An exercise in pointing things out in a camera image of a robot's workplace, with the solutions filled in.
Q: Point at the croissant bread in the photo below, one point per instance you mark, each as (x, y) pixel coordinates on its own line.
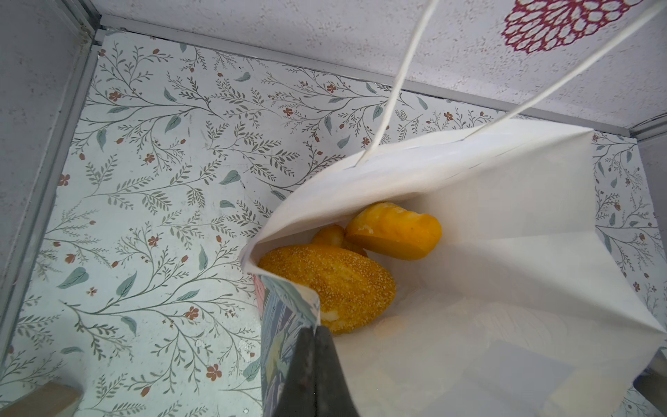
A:
(387, 229)

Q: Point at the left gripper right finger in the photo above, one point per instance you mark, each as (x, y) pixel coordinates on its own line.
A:
(332, 396)

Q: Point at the small twisted bread piece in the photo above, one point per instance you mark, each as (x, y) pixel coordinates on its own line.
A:
(334, 235)

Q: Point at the large round bread loaf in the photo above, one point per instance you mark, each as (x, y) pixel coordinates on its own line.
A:
(354, 290)

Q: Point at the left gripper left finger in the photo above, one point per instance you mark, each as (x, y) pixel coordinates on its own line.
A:
(299, 395)

